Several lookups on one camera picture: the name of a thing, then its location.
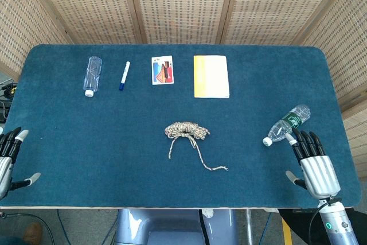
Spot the silver blue robot torso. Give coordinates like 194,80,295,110
116,208,239,245

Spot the white blue marker pen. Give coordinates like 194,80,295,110
119,61,131,91

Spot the yellow white booklet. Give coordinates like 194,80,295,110
193,55,231,99

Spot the green label plastic bottle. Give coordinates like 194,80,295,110
262,104,311,147

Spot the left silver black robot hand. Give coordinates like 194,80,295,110
0,126,42,200

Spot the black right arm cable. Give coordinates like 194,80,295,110
309,197,342,245

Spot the woven folding screen panel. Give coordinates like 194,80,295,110
24,0,147,45
0,0,74,82
126,0,239,45
295,0,367,188
219,0,358,46

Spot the blue felt table mat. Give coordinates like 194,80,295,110
0,44,362,209

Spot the beige braided rope bundle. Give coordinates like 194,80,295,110
164,121,229,172

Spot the metal table leg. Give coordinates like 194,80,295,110
245,209,253,245

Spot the clear unlabelled plastic bottle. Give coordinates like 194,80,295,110
83,56,103,98

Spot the colourful printed card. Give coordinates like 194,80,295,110
151,55,175,85

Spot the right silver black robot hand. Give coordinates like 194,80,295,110
285,127,342,200

